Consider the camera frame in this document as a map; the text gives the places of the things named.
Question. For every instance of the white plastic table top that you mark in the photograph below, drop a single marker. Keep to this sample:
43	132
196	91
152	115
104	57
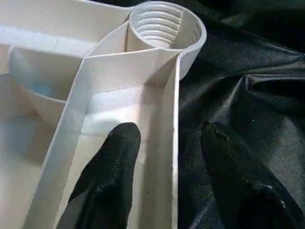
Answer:
107	95

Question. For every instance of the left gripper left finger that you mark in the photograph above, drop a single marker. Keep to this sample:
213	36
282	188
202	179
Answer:
109	179

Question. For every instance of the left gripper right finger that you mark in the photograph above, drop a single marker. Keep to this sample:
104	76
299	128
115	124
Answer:
243	190

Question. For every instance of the black work mat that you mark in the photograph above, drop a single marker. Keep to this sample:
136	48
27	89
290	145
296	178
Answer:
238	83

